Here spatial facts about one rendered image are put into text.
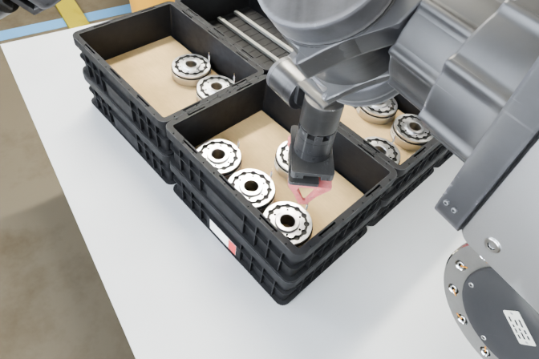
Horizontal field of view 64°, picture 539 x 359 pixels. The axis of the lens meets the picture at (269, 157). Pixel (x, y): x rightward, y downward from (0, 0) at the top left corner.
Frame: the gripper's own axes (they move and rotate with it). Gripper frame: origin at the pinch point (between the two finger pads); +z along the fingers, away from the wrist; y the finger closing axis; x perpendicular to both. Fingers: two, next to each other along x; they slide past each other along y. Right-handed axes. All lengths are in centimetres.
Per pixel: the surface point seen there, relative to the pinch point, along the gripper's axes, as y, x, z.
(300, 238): 1.8, 1.7, 13.7
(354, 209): -1.0, 10.8, 6.9
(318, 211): -7.0, 6.3, 16.7
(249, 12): -83, -13, 15
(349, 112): -39.2, 15.8, 15.9
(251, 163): -18.8, -8.7, 16.4
